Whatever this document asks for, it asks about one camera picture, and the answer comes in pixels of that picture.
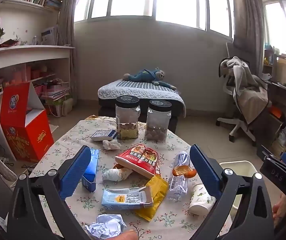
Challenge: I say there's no cluttered wooden desk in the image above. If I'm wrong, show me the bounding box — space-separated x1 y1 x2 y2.
263 47 286 155

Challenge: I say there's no white brown paper wrapper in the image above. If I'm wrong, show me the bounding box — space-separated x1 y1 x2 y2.
102 164 133 182

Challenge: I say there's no white bookshelf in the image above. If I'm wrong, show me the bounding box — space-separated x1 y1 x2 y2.
0 0 76 160

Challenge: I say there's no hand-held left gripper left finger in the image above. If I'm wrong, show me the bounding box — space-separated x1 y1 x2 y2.
7 145 92 240

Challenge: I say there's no crumpled white tissue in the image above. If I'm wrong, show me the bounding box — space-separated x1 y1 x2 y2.
102 139 121 151

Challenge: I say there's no brown snack jar, black lid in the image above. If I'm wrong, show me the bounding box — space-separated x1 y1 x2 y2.
145 99 172 142

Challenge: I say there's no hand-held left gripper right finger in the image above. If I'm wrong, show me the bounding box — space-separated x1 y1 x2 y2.
190 144 274 240

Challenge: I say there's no yellow snack packet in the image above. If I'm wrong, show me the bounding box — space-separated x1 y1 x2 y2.
135 175 169 222

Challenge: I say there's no clear plastic bottle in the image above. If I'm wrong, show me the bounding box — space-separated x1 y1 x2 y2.
168 151 192 202

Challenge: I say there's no biscuit jar with black lid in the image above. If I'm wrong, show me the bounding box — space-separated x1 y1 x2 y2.
115 96 141 140

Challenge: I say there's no blue plush toy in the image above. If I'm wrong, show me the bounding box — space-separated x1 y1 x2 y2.
123 67 177 90

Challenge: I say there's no red cardboard box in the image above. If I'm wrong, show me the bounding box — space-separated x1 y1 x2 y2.
0 81 55 163

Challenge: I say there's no small window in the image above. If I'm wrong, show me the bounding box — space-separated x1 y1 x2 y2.
263 0 286 58

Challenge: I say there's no tall blue carton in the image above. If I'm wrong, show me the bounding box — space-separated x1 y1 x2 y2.
81 149 100 193

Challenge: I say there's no light blue milk carton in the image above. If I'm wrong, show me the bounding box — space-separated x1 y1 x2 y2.
101 186 154 210

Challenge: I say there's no white paper cup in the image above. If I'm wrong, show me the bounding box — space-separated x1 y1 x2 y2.
189 182 217 215

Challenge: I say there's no floral tablecloth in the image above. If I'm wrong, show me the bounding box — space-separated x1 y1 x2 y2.
29 115 233 240

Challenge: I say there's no large orange peel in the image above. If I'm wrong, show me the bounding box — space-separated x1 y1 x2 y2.
172 165 197 178

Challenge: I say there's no white office chair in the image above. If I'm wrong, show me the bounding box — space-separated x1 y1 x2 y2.
216 57 273 147

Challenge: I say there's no beige blanket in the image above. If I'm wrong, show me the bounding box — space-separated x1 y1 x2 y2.
224 56 269 125

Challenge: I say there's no small blue white box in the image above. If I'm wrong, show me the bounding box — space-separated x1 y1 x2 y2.
90 129 118 142

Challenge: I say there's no grey curtain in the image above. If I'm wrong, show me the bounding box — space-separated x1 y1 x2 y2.
58 0 96 48
231 0 266 55

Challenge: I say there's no white trash bin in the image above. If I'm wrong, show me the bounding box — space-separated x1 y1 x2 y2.
219 160 257 230

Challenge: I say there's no crumpled white paper ball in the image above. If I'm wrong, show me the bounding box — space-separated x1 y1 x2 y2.
85 214 127 240

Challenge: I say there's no large window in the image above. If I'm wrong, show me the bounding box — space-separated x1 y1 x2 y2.
74 0 234 39

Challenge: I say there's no dark bed base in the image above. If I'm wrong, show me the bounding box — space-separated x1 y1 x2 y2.
98 97 186 133

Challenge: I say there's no red snack packet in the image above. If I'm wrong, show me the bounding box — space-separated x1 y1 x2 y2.
115 144 161 180

